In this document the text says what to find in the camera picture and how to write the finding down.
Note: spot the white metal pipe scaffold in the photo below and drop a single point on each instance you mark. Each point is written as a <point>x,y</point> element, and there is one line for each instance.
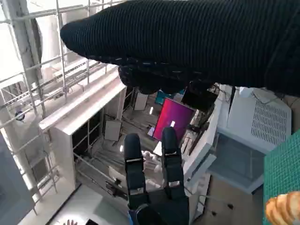
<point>62,61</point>

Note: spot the person's hand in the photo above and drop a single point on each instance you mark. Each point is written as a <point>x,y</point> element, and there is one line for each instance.
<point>70,222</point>

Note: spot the black knitted gloved right hand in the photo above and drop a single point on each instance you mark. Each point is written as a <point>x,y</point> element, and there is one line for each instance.
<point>187,42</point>

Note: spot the white mesh cabinet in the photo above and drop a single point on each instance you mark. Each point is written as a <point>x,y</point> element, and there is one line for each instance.
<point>241,122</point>

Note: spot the green cutting mat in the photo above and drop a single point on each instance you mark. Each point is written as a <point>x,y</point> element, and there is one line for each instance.
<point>286,168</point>

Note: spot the white robot figure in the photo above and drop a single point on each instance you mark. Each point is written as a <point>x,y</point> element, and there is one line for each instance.
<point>151,161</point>

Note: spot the long lobed toy bread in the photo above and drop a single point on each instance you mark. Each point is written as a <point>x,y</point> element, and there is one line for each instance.
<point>283,208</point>

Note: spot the white panel on stand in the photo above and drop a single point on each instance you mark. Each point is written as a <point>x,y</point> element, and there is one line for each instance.
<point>113,130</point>

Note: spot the small laptop screen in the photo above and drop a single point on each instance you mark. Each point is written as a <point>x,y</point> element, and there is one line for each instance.
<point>151,132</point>

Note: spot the monitor with red screen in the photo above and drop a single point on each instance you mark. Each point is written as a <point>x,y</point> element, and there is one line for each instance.
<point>174,117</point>

